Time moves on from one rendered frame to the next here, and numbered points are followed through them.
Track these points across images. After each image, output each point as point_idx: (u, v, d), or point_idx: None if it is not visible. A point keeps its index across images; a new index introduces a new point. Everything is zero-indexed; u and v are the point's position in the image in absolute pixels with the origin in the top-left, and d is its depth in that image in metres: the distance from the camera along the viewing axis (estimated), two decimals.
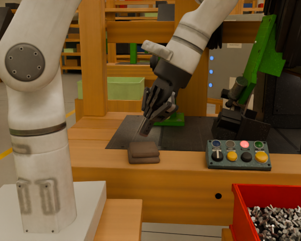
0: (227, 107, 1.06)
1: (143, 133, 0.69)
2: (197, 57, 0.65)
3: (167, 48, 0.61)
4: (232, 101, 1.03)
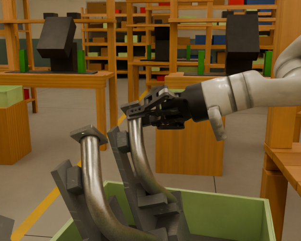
0: None
1: None
2: None
3: (225, 133, 0.64)
4: None
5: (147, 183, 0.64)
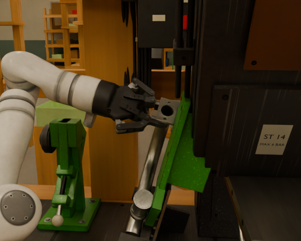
0: None
1: (163, 127, 0.69)
2: (75, 101, 0.67)
3: (83, 122, 0.73)
4: None
5: None
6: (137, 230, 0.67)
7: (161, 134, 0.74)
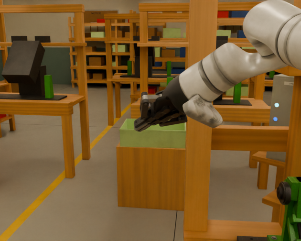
0: None
1: (142, 128, 0.71)
2: None
3: (221, 116, 0.60)
4: None
5: None
6: None
7: None
